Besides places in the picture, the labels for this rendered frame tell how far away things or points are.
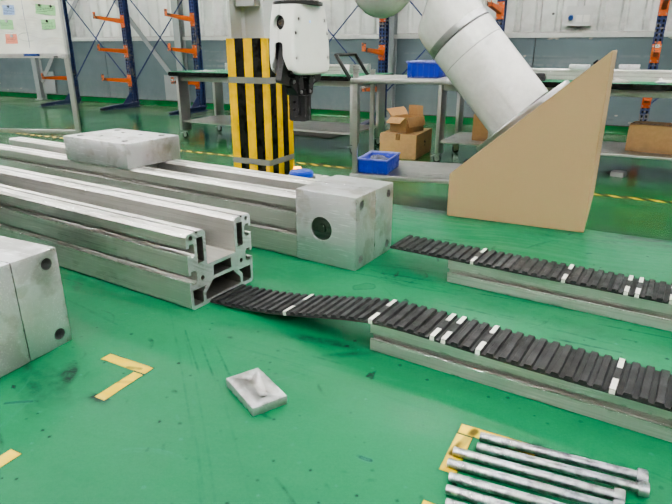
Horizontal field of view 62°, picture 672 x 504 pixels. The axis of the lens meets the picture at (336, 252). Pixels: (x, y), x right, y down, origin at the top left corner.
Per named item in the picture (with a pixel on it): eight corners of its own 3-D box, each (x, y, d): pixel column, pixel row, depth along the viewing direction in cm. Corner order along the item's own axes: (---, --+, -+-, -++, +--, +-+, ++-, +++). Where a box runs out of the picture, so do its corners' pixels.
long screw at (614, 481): (647, 491, 35) (650, 478, 35) (648, 502, 35) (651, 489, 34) (477, 447, 40) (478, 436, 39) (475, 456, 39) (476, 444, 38)
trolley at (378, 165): (491, 201, 403) (506, 53, 368) (490, 223, 353) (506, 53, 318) (353, 192, 429) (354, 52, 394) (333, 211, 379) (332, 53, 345)
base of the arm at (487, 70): (502, 136, 114) (447, 64, 114) (583, 74, 100) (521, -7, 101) (463, 164, 100) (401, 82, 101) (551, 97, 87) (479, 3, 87)
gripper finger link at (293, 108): (295, 78, 84) (296, 123, 86) (307, 77, 87) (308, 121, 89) (278, 77, 86) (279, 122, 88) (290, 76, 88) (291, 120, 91)
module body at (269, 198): (336, 237, 83) (336, 181, 80) (297, 257, 75) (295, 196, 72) (28, 175, 123) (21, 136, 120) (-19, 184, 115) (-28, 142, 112)
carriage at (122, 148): (182, 174, 97) (178, 134, 95) (130, 186, 89) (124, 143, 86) (122, 164, 105) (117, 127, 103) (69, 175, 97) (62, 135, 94)
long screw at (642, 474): (646, 479, 36) (648, 466, 36) (647, 489, 36) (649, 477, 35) (481, 437, 41) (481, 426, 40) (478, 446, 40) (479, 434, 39)
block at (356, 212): (398, 243, 80) (401, 178, 77) (355, 271, 70) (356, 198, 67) (345, 233, 85) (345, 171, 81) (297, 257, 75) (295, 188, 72)
